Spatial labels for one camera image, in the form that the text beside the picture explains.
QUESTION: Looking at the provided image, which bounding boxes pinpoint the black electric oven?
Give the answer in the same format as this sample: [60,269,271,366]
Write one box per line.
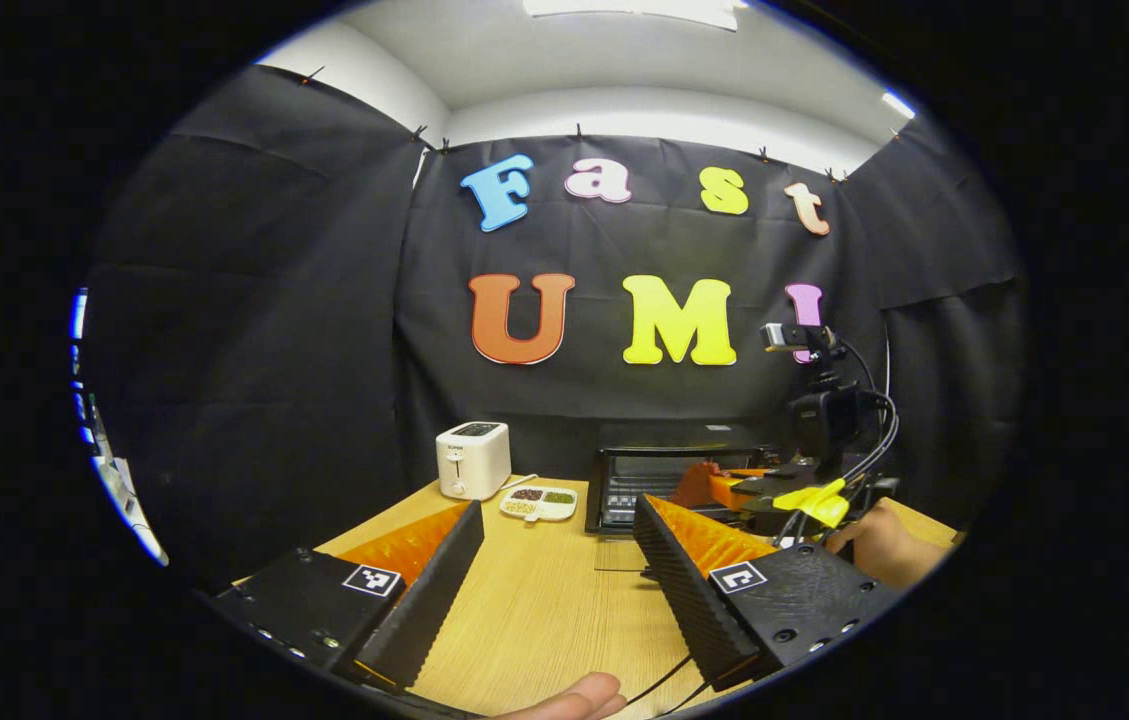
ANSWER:
[586,420,787,573]

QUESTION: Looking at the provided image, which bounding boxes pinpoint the large ceiling light panel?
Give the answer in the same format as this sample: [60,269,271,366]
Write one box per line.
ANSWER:
[524,0,747,32]

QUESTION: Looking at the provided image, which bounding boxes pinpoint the black backdrop cloth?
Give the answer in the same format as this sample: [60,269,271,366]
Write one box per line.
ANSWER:
[84,65,1030,591]

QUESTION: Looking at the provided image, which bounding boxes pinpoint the white toaster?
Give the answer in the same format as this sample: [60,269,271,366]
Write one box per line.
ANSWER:
[436,421,513,501]

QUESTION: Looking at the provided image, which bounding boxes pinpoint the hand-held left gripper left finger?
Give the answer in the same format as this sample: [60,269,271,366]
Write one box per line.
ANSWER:
[212,499,486,693]

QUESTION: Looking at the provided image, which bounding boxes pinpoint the black cable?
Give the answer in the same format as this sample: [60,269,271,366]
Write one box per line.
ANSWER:
[836,338,902,493]
[622,653,727,717]

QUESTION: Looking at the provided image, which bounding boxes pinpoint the white divided snack dish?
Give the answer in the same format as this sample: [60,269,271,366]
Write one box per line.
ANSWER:
[499,485,579,524]

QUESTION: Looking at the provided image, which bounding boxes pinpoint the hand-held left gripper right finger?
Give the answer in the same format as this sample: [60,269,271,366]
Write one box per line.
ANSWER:
[631,493,911,692]

